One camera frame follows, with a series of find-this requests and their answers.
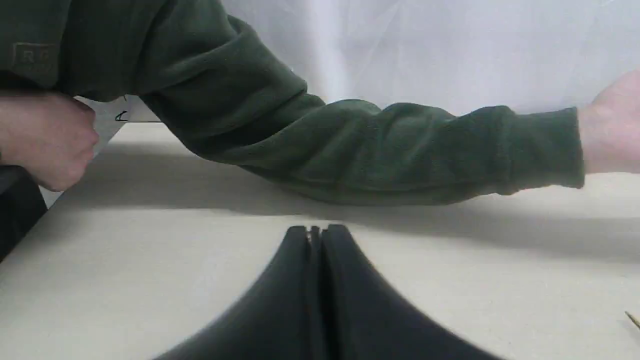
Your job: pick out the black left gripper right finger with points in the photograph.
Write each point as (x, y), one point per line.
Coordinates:
(365, 318)

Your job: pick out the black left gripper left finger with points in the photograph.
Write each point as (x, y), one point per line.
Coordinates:
(278, 318)

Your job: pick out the bare left hand fist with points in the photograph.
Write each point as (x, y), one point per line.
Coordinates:
(50, 135)

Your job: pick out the open bare right hand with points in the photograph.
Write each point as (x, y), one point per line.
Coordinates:
(609, 127)

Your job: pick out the black gold handled screwdriver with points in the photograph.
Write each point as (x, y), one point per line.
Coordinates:
(633, 319)

